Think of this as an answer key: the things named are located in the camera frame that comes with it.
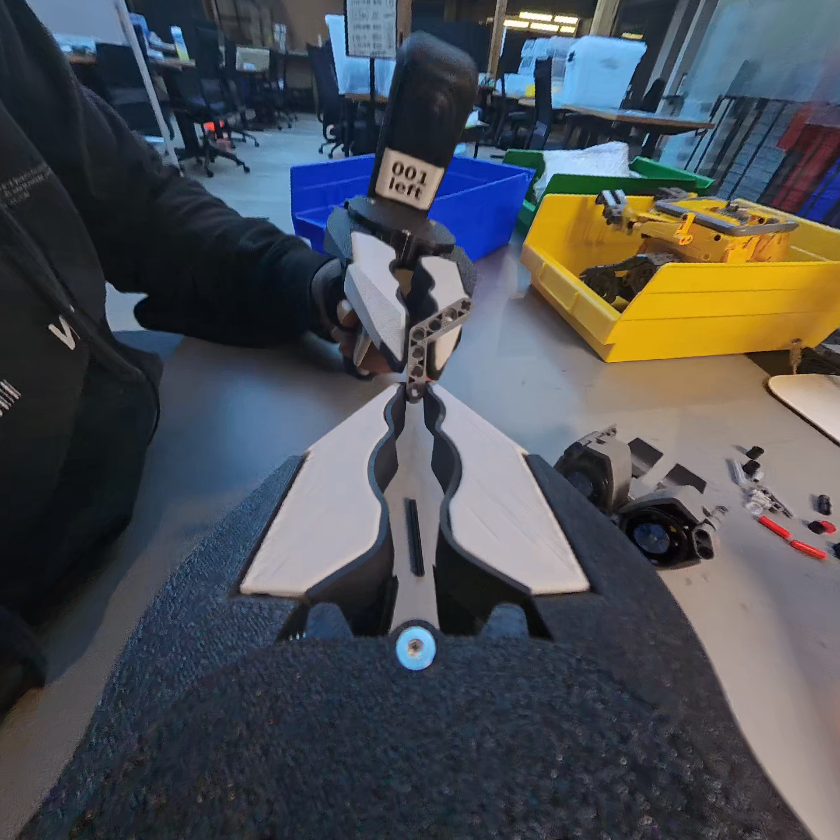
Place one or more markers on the green storage bin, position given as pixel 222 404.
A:
pixel 590 186

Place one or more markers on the pile of small brick parts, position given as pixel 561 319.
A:
pixel 773 526

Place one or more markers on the grey toy brick engine assembly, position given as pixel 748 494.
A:
pixel 682 505

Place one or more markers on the person's black printed clothing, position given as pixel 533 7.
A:
pixel 52 459

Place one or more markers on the yellow storage bin with ledge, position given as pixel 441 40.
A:
pixel 709 315

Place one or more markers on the grey angled brick beam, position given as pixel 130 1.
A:
pixel 420 354

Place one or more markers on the white plastic storage crate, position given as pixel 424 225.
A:
pixel 604 72

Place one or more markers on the blue storage bin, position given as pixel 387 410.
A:
pixel 472 203

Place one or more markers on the black office chair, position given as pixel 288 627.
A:
pixel 210 85
pixel 325 85
pixel 543 98

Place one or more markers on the white metal pole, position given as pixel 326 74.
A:
pixel 148 85

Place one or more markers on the black brick axle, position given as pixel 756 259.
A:
pixel 415 538

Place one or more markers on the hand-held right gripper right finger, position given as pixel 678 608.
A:
pixel 512 525

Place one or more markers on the white foam sheet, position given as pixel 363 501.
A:
pixel 584 161

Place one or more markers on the wooden pillar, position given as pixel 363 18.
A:
pixel 497 39

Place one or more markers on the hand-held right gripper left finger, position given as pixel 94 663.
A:
pixel 315 525

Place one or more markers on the white wall poster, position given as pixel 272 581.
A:
pixel 371 26

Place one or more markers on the red storage crate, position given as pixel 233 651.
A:
pixel 814 157

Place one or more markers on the white rounded flat plate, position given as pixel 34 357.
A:
pixel 814 400

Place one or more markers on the grey desk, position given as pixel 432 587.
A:
pixel 229 426

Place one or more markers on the person's left forearm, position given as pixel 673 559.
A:
pixel 229 282

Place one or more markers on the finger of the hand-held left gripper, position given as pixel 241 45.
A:
pixel 443 282
pixel 374 295

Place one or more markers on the long wooden table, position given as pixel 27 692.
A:
pixel 643 118

